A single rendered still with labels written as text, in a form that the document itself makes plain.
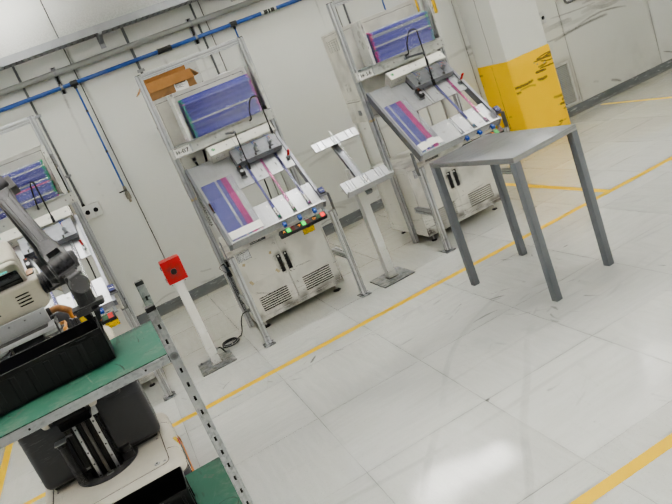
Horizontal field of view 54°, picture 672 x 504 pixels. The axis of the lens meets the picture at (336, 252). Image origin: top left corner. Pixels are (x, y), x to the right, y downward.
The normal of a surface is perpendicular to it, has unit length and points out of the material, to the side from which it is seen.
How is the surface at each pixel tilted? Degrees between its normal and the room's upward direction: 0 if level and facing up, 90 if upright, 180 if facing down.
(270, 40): 90
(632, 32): 90
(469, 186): 90
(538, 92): 91
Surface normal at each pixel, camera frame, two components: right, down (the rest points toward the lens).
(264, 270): 0.36, 0.14
